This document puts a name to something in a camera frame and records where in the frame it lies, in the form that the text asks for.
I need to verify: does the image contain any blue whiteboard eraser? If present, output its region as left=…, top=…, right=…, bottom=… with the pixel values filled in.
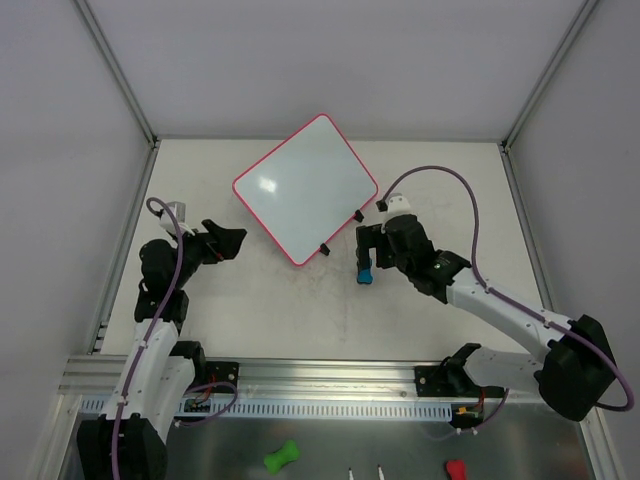
left=356, top=268, right=373, bottom=285

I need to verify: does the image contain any pink framed whiteboard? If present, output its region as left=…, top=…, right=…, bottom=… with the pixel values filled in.
left=232, top=113, right=379, bottom=266

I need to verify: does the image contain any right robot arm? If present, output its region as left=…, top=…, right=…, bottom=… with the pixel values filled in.
left=356, top=214, right=616, bottom=421

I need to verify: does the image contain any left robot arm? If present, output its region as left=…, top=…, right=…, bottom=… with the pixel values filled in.
left=77, top=219, right=247, bottom=479

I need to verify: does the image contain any green bone-shaped eraser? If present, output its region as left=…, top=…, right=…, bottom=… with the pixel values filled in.
left=263, top=439, right=300, bottom=475

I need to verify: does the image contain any red bone-shaped eraser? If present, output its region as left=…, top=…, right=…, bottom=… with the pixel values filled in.
left=445, top=459, right=467, bottom=480

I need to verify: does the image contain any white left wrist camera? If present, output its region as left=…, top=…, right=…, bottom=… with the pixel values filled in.
left=159, top=201, right=194, bottom=238

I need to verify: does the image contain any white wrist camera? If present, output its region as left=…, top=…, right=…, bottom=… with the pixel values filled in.
left=376, top=194, right=412, bottom=217
left=159, top=201, right=194, bottom=238

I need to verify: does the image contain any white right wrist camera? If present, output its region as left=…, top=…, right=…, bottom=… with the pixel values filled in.
left=376, top=194, right=412, bottom=217

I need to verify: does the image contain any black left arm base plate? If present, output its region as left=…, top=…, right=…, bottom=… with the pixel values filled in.
left=186, top=360, right=240, bottom=395

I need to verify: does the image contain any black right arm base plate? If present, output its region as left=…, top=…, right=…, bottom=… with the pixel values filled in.
left=413, top=364, right=505, bottom=398

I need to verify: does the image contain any aluminium mounting rail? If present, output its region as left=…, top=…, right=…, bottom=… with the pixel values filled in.
left=57, top=353, right=599, bottom=404

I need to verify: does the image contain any white slotted cable duct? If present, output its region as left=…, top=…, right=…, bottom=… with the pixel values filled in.
left=79, top=395, right=453, bottom=423

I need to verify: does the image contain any left aluminium frame post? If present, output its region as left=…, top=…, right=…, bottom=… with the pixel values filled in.
left=71, top=0, right=158, bottom=147

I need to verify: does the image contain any aluminium frame post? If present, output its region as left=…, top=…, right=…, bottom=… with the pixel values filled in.
left=71, top=0, right=158, bottom=147
left=499, top=0, right=601, bottom=151

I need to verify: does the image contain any right aluminium frame post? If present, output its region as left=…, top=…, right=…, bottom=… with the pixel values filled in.
left=499, top=0, right=601, bottom=151

